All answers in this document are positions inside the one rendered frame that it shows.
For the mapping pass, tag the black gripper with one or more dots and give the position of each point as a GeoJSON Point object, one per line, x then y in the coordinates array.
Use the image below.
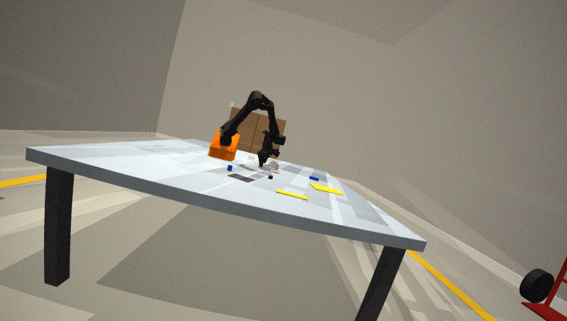
{"type": "Point", "coordinates": [263, 154]}

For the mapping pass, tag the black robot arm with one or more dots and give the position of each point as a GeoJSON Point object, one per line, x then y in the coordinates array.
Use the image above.
{"type": "Point", "coordinates": [255, 101]}

